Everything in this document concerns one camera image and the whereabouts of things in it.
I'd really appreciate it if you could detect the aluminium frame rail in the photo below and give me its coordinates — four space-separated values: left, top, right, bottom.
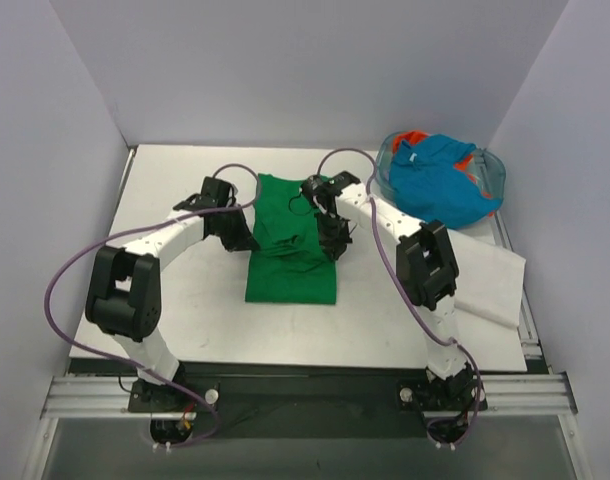
39 144 579 420

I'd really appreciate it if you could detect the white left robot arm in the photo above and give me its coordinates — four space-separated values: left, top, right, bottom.
85 177 259 412

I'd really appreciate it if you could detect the blue t shirt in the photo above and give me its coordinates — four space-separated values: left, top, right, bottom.
387 134 501 231

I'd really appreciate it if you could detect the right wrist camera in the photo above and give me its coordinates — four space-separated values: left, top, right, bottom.
300 175 331 202

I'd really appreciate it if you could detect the clear blue plastic bin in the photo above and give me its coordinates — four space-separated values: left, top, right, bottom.
376 130 506 202

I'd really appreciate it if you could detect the green t shirt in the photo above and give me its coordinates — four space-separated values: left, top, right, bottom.
245 174 337 305

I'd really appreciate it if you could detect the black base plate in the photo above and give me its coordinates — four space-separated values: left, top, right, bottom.
127 362 488 445

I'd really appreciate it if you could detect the white cloth sheet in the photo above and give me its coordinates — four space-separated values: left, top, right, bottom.
449 230 526 329

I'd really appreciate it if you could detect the orange t shirt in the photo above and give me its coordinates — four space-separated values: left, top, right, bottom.
390 130 498 217

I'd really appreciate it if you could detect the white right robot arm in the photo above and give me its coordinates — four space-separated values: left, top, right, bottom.
300 171 467 408

